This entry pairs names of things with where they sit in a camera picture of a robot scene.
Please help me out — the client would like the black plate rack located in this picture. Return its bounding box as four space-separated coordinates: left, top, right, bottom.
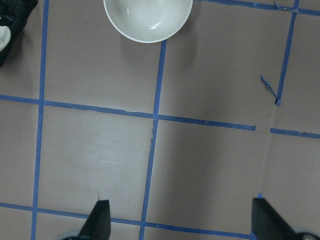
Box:
0 0 39 67

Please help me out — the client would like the cream white plate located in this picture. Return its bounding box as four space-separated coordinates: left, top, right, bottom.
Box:
0 26 11 51

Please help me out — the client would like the cream ceramic bowl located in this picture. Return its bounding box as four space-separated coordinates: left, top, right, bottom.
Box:
103 0 193 44

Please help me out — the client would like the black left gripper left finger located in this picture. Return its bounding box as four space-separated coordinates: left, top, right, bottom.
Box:
77 200 111 240

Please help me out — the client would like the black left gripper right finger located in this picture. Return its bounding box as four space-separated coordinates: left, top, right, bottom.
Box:
251 197 296 240

